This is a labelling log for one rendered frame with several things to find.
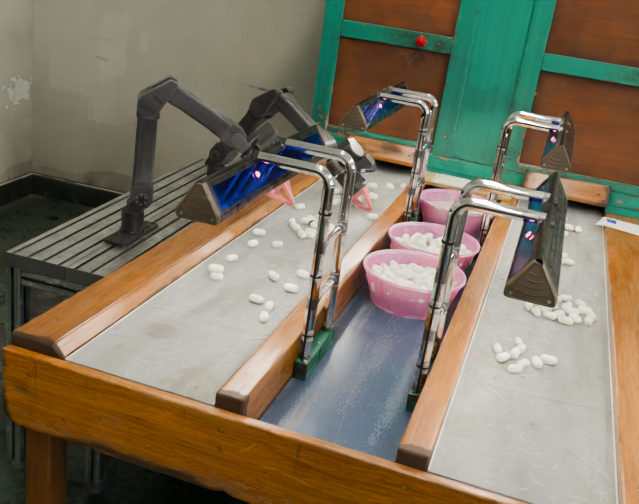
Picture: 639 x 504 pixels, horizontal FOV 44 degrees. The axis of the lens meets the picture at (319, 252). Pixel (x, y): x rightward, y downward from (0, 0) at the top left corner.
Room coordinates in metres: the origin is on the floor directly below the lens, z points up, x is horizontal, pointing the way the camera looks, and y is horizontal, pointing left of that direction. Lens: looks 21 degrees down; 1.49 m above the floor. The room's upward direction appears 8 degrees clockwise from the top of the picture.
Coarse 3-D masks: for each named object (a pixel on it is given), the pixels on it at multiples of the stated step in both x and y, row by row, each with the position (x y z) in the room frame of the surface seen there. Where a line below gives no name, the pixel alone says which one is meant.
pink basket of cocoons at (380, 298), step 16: (368, 256) 1.93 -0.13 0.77; (384, 256) 1.98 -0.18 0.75; (416, 256) 2.00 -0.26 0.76; (432, 256) 2.00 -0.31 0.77; (368, 272) 1.82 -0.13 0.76; (384, 288) 1.79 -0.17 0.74; (400, 288) 1.76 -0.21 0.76; (416, 288) 1.75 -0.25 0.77; (384, 304) 1.80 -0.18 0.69; (400, 304) 1.77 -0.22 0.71; (416, 304) 1.77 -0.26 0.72; (448, 304) 1.82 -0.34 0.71
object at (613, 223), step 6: (600, 222) 2.58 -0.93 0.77; (606, 222) 2.58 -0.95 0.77; (612, 222) 2.58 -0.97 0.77; (618, 222) 2.60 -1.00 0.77; (624, 222) 2.61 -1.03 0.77; (618, 228) 2.52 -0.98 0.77; (624, 228) 2.54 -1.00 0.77; (630, 228) 2.55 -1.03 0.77; (636, 228) 2.56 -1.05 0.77; (636, 234) 2.48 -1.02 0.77
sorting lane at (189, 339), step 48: (384, 192) 2.65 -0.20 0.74; (240, 240) 1.98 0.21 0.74; (288, 240) 2.04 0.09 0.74; (192, 288) 1.63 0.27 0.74; (240, 288) 1.67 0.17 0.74; (96, 336) 1.35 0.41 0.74; (144, 336) 1.38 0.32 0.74; (192, 336) 1.41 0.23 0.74; (240, 336) 1.43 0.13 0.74; (144, 384) 1.21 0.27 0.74; (192, 384) 1.23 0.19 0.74
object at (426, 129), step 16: (384, 96) 2.39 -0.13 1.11; (400, 96) 2.38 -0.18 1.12; (416, 96) 2.52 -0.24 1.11; (432, 96) 2.51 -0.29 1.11; (432, 112) 2.50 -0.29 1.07; (432, 128) 2.50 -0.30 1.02; (416, 144) 2.36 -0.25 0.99; (416, 160) 2.35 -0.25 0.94; (416, 176) 2.36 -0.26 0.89; (416, 192) 2.50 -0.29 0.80; (416, 208) 2.50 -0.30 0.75
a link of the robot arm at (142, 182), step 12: (144, 120) 2.06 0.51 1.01; (156, 120) 2.07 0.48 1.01; (144, 132) 2.07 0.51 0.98; (156, 132) 2.09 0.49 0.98; (144, 144) 2.07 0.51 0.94; (144, 156) 2.07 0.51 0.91; (144, 168) 2.07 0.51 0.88; (132, 180) 2.07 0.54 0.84; (144, 180) 2.07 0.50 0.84; (132, 192) 2.06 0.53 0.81; (144, 192) 2.07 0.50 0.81
